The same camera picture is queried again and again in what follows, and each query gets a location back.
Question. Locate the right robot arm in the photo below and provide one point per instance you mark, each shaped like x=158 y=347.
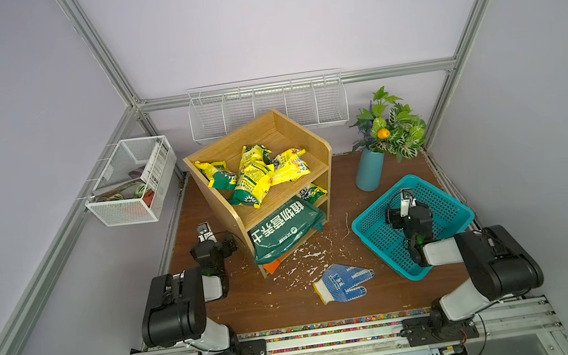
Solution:
x=498 y=266

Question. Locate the wooden two-tier shelf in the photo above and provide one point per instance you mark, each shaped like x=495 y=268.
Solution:
x=277 y=133

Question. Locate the yellow fertilizer bag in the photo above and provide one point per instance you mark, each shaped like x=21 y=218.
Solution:
x=289 y=166
x=255 y=177

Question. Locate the yellow green bag left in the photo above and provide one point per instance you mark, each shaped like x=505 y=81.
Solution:
x=218 y=174

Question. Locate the white wire side basket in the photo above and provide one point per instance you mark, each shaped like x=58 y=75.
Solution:
x=134 y=182

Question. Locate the orange packet under shelf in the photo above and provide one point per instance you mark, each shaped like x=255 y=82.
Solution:
x=272 y=267

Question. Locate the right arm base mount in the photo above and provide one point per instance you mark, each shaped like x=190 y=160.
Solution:
x=422 y=331

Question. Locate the blue dotted work glove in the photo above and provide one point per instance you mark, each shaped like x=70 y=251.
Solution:
x=342 y=283

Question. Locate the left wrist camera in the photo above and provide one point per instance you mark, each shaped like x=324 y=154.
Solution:
x=205 y=232

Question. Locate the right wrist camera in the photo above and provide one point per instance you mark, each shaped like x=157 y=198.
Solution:
x=408 y=201

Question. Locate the teal plastic basket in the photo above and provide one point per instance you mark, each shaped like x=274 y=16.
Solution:
x=450 y=217

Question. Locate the large green soil bag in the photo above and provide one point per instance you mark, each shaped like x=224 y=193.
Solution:
x=277 y=234

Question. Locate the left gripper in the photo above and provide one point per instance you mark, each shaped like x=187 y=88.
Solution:
x=207 y=243

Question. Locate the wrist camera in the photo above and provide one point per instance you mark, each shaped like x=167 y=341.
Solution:
x=205 y=232
x=408 y=201

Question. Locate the teal vase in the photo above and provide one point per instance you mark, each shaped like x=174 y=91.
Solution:
x=370 y=170

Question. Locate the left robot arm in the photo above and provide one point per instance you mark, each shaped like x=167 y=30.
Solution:
x=175 y=311

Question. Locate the artificial green plant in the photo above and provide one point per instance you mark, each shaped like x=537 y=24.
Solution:
x=389 y=126

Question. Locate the white wire wall rack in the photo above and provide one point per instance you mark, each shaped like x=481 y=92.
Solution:
x=314 y=99

